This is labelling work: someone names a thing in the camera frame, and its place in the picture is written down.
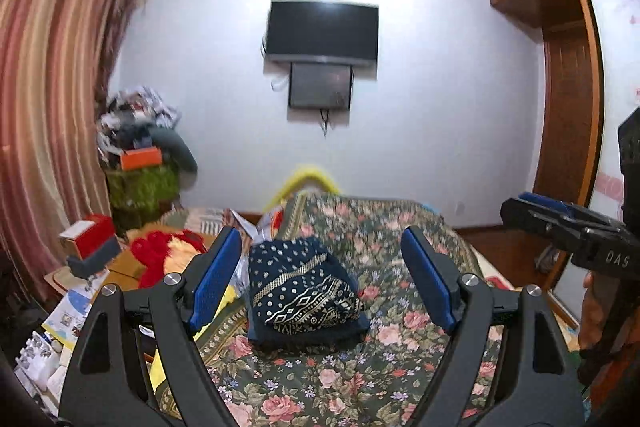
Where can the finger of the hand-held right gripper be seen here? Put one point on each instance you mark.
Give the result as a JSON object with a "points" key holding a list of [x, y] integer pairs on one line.
{"points": [[550, 203], [535, 222]]}

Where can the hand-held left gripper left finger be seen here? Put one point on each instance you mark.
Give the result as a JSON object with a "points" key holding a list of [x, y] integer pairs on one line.
{"points": [[215, 277]]}

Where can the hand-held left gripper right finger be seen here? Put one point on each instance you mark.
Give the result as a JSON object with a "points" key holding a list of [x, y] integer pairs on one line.
{"points": [[425, 277]]}

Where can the navy patterned garment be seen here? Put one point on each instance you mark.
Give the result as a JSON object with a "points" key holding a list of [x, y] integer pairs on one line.
{"points": [[300, 292]]}

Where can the pile of clothes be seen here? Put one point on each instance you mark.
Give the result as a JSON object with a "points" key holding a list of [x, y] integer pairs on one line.
{"points": [[132, 112]]}

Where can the person's right hand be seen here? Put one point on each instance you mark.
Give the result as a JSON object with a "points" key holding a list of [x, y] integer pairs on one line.
{"points": [[597, 307]]}

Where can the pink wardrobe stickers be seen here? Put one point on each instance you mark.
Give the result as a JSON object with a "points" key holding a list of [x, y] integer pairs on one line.
{"points": [[610, 184]]}

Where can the red plush toy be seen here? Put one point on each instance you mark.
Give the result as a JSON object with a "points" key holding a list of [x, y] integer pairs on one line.
{"points": [[160, 252]]}

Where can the white plastic bag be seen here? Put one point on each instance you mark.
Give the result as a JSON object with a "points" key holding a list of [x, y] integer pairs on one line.
{"points": [[250, 224]]}

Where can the floral blanket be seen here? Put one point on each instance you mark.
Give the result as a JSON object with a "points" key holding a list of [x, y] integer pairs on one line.
{"points": [[380, 227]]}

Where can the yellow sheet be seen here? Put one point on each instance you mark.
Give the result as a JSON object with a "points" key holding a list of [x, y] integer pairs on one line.
{"points": [[167, 387]]}

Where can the white wardrobe door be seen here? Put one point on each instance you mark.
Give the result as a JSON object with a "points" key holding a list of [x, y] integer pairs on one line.
{"points": [[612, 82]]}

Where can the red and white box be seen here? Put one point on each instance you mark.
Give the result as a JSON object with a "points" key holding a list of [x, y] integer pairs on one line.
{"points": [[90, 237]]}

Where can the dark grey cushion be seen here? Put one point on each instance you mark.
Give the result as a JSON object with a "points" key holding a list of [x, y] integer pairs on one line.
{"points": [[175, 149]]}

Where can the yellow hoop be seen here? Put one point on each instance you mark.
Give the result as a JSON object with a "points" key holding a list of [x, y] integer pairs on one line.
{"points": [[305, 177]]}

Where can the orange box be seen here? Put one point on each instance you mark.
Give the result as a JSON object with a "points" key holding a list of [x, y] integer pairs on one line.
{"points": [[141, 158]]}

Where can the printed booklets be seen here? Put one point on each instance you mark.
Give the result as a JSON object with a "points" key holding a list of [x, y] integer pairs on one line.
{"points": [[72, 314]]}

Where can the striped curtain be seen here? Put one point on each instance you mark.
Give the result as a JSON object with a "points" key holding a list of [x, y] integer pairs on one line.
{"points": [[50, 107]]}

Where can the wall television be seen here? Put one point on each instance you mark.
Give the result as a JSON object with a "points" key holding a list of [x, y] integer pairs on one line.
{"points": [[322, 29]]}

